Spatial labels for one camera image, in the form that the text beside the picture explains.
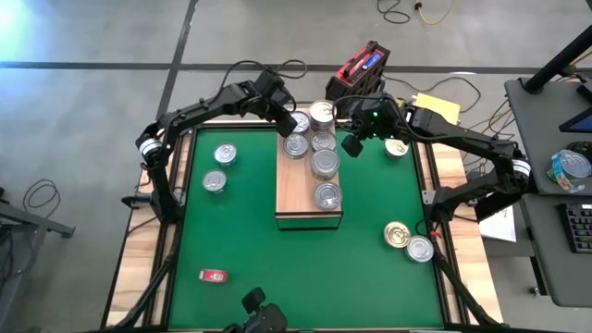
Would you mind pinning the colourful-label can with silver lid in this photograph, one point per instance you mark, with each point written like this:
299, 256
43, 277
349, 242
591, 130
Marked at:
571, 166

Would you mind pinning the green table mat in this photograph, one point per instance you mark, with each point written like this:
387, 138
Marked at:
347, 287

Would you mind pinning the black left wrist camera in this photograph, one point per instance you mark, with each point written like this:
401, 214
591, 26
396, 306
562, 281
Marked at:
270, 83

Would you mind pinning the black monitor pole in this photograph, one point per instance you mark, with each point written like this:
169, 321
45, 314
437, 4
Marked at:
555, 65

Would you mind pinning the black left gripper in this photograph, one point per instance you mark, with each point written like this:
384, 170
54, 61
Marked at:
279, 113

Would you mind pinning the red-label seafood can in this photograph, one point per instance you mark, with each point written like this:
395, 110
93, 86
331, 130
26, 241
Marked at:
213, 276

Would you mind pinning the black table frame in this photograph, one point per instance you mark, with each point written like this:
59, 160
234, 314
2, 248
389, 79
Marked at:
240, 126

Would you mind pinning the blue-label silver-lid can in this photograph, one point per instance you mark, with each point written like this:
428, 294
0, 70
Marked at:
225, 154

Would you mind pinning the black metal stand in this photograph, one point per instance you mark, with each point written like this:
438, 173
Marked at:
41, 223

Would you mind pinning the white paper sheet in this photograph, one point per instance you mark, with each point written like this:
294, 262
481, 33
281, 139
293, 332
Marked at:
501, 229

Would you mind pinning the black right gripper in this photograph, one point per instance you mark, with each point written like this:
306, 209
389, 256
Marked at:
374, 122

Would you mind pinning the yellow power plug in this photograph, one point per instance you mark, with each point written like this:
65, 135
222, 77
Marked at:
399, 100

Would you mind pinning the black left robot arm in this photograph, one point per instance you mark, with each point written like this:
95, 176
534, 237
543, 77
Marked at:
194, 111

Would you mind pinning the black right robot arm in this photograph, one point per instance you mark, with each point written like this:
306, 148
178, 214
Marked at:
462, 134

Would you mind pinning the red and black tool case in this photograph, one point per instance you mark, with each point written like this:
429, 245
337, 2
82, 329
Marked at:
358, 69

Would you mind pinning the grey desk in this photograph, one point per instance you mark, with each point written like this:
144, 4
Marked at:
546, 259
536, 129

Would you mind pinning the wooden shelf with black frame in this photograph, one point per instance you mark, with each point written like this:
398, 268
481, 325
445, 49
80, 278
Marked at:
296, 194

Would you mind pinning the black desk support bar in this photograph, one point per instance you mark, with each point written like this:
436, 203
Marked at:
504, 203

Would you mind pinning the black keyboard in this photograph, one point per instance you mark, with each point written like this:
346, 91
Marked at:
580, 229

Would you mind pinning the black tablet screen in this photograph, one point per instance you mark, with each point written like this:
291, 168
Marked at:
580, 124

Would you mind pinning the yellow paper pad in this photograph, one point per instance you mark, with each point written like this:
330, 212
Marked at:
439, 107

